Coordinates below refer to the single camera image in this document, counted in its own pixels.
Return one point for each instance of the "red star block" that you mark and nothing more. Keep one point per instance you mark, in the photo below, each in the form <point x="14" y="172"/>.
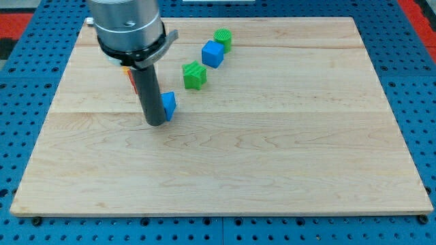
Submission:
<point x="132" y="81"/>

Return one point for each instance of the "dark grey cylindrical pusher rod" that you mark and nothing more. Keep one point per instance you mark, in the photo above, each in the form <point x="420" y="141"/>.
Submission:
<point x="149" y="95"/>

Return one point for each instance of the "green star block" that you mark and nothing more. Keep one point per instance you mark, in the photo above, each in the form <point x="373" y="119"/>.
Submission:
<point x="194" y="75"/>

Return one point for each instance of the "green cylinder block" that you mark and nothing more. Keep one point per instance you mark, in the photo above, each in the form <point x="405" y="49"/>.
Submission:
<point x="224" y="37"/>

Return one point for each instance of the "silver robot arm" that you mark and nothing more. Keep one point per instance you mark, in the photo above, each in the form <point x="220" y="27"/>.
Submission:
<point x="133" y="34"/>

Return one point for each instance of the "blue cube block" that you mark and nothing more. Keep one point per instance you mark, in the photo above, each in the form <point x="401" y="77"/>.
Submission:
<point x="212" y="54"/>

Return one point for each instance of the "light wooden board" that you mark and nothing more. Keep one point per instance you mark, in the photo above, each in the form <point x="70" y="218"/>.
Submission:
<point x="294" y="122"/>

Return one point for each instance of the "blue triangle block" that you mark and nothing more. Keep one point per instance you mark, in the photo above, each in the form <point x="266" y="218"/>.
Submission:
<point x="169" y="104"/>

